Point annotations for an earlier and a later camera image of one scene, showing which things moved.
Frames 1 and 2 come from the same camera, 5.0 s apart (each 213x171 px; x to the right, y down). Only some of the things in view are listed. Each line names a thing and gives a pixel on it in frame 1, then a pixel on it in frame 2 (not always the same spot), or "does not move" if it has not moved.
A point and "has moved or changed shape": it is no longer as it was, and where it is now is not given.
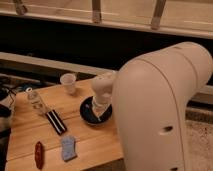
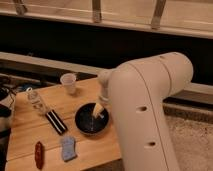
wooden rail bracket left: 20,8 does not move
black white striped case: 56,122 does not move
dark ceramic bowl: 88,114 has moved or changed shape
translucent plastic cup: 68,82 does not move
